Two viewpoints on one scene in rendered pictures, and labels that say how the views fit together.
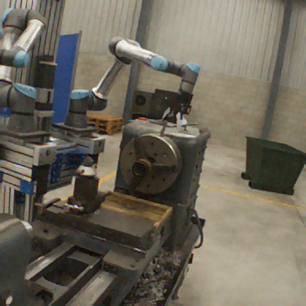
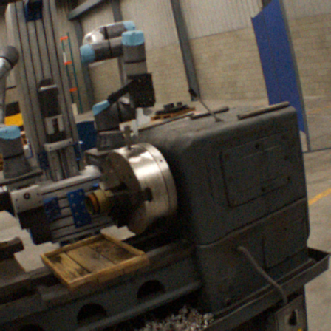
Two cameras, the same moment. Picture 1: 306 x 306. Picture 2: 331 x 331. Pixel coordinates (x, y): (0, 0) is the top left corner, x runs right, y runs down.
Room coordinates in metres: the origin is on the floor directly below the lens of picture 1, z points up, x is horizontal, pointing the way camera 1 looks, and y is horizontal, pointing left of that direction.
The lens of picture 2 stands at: (0.71, -1.29, 1.49)
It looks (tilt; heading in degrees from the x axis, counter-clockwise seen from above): 12 degrees down; 46
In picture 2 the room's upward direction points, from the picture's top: 11 degrees counter-clockwise
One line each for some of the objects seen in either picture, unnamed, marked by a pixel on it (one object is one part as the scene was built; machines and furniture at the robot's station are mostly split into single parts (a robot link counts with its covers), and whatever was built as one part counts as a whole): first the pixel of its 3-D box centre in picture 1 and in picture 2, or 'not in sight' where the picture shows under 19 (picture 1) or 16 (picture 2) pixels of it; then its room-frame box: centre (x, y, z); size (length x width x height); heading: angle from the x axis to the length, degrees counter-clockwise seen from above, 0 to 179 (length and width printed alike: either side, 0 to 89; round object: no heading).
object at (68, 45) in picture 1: (38, 83); (275, 67); (8.03, 2.96, 1.18); 4.12 x 0.80 x 2.35; 38
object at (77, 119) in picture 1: (76, 118); (109, 137); (2.12, 0.50, 1.21); 0.15 x 0.15 x 0.10
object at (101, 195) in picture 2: (142, 168); (100, 202); (1.64, 0.03, 1.08); 0.09 x 0.09 x 0.09; 74
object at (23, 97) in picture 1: (22, 97); (9, 140); (1.66, 0.69, 1.33); 0.13 x 0.12 x 0.14; 96
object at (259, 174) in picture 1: (271, 165); not in sight; (6.44, -2.40, 0.43); 1.34 x 0.94 x 0.85; 179
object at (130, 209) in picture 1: (129, 209); (89, 259); (1.55, 0.05, 0.89); 0.36 x 0.30 x 0.04; 74
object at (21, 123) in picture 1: (21, 120); (15, 163); (1.66, 0.68, 1.21); 0.15 x 0.15 x 0.10
